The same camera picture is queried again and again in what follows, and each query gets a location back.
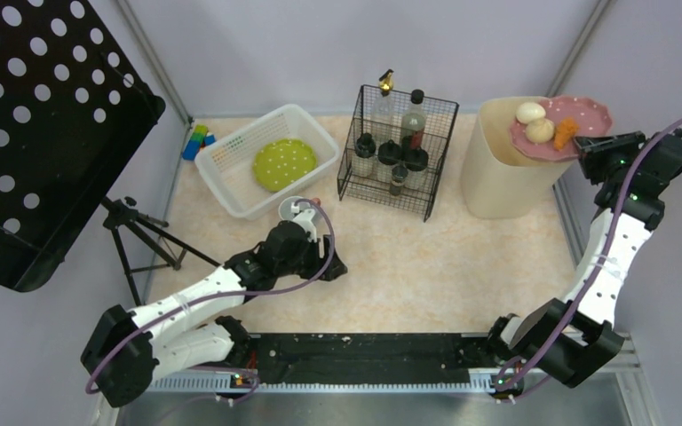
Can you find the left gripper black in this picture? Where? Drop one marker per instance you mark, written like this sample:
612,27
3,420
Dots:
329,264

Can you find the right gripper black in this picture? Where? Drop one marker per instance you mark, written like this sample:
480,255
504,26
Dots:
590,155

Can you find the pink polka dot plate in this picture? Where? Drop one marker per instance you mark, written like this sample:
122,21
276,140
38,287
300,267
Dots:
593,118

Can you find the pink mug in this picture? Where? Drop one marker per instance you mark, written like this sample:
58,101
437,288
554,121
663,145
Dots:
294,206

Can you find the glass shaker black lid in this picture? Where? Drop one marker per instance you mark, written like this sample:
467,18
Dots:
364,160
388,157
416,162

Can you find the small pepper jar black lid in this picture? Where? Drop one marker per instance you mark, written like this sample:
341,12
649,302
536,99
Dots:
398,177

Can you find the green polka dot plate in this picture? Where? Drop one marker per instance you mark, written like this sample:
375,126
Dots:
282,163

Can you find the white plastic basket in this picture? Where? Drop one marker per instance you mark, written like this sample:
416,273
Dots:
226,166

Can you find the dark sauce bottle black cap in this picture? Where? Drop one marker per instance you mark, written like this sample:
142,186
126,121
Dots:
413,122

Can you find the glass oil bottle gold spout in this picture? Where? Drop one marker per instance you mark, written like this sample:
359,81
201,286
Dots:
382,110

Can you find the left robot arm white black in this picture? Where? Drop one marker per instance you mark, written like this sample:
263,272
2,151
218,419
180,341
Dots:
130,349

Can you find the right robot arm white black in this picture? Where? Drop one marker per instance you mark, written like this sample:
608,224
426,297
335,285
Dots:
572,337

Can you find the orange fried chicken piece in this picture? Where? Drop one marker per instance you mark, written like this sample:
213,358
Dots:
565,130

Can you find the beige round bun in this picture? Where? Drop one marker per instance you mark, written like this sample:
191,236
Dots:
540,131

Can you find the white egg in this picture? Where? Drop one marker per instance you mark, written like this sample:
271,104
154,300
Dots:
528,112

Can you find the beige plastic bin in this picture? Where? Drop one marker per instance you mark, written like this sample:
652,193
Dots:
497,180

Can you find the colourful toy blocks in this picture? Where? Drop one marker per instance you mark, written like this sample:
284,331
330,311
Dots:
199,138

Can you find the black perforated metal panel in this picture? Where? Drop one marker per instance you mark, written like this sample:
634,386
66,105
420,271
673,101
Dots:
73,112

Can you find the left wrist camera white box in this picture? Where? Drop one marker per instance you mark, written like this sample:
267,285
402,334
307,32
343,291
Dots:
306,223

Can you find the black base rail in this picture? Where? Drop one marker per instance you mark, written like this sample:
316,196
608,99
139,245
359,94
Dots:
365,359

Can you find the black wire basket rack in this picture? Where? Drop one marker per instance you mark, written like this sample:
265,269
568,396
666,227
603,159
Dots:
441,117

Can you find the black camera tripod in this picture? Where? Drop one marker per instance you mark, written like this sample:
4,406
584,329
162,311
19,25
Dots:
131,228

